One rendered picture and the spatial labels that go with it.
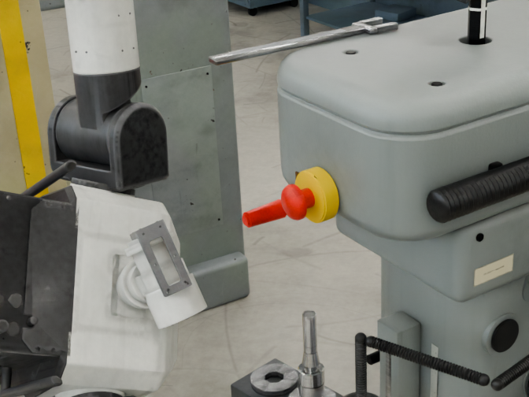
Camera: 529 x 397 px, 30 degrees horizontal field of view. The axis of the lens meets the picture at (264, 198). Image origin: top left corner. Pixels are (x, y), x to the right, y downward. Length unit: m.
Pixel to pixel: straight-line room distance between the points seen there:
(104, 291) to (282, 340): 2.78
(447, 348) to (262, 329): 2.89
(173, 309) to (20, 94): 1.66
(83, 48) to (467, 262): 0.57
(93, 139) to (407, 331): 0.49
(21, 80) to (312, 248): 2.26
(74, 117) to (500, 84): 0.61
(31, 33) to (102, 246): 1.53
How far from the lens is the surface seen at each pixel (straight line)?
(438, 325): 1.23
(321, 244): 4.72
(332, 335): 4.04
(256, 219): 1.17
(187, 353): 3.99
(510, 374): 1.11
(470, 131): 1.02
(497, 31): 1.22
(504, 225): 1.13
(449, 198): 0.98
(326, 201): 1.06
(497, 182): 1.02
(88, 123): 1.35
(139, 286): 1.24
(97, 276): 1.27
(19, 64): 2.76
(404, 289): 1.26
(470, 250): 1.10
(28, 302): 1.23
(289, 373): 1.89
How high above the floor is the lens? 2.22
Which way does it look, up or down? 25 degrees down
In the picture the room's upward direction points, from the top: 3 degrees counter-clockwise
